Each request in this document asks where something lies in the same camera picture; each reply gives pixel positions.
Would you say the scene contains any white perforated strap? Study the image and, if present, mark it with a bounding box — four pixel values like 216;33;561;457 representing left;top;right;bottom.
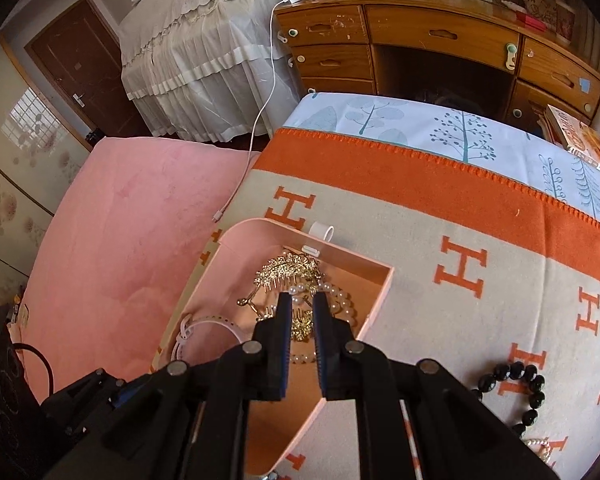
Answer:
172;312;246;361

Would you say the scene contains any cream curtain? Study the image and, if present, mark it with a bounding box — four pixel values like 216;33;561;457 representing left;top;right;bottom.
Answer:
572;0;600;133

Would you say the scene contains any black bead bracelet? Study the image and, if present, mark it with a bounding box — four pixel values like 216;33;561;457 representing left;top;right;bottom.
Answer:
470;360;547;438

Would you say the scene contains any wooden desk with drawers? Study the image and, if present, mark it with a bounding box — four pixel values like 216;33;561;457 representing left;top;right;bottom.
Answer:
272;0;600;136

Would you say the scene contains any small pearl necklace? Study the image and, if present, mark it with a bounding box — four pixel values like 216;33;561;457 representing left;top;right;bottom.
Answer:
522;437;555;466

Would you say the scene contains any white charging cable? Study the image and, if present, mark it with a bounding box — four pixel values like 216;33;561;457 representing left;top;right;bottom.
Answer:
212;0;293;222

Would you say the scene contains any orange patterned blanket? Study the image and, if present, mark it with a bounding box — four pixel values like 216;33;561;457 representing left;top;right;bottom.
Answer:
195;127;600;480

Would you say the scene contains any pearl bead bracelet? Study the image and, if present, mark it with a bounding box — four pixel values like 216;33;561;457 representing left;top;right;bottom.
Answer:
290;282;358;366

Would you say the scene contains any brown wooden door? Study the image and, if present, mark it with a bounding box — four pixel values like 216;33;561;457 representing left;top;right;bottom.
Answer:
25;0;146;138

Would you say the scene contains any leaf print bed sheet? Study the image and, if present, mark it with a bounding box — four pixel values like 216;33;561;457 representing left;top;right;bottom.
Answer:
282;91;600;233

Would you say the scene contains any floral sliding wardrobe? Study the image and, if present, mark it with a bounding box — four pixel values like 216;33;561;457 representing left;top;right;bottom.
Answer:
0;35;93;311

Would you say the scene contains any gold hair comb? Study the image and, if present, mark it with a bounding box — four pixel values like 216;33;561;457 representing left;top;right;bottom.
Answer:
237;254;327;343

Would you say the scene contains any white lace covered piano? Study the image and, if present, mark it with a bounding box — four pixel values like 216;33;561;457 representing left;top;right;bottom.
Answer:
117;0;301;143

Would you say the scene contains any small red box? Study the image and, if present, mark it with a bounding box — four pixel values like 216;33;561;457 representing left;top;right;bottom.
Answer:
516;12;547;32

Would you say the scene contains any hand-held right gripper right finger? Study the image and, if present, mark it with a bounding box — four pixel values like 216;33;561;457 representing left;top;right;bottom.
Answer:
312;291;561;480

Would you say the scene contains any stack of books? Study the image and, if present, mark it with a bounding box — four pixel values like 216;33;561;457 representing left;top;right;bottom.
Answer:
545;104;600;183

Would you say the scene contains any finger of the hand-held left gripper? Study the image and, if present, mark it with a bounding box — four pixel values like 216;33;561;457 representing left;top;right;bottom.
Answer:
42;368;131;437

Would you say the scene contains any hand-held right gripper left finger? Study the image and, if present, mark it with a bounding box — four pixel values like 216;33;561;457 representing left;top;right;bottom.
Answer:
45;292;294;480

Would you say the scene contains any pink jewelry tray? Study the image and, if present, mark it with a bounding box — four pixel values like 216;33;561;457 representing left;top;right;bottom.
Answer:
152;217;395;476

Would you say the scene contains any pink plush blanket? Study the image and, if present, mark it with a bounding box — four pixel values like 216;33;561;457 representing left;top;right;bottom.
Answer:
7;135;261;406

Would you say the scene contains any red patterned cup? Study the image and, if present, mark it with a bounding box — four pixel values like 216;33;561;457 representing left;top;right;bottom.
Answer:
555;2;577;44

